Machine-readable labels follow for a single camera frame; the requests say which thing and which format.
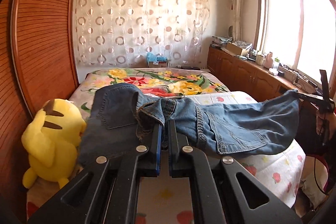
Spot wooden louvered wardrobe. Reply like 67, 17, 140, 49
1, 0, 79, 221

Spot white strawberry print blanket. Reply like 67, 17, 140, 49
26, 92, 306, 223

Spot circle pattern sheer curtain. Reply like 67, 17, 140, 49
73, 0, 210, 68

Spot floral bed cover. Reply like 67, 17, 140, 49
70, 68, 229, 120

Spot window with wooden frame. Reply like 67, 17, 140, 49
254, 0, 335, 95

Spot cardboard box on cabinet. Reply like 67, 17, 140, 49
226, 43, 252, 56

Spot white cup on cabinet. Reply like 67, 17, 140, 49
256, 54, 264, 66

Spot blue denim pants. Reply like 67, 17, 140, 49
78, 84, 299, 165

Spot blue item on box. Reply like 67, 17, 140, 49
146, 52, 167, 64

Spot wooden low cabinet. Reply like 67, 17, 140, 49
207, 47, 307, 102

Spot yellow Pikachu plush toy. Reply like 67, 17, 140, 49
21, 98, 86, 189

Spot pink bottle on cabinet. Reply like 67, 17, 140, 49
262, 52, 274, 69

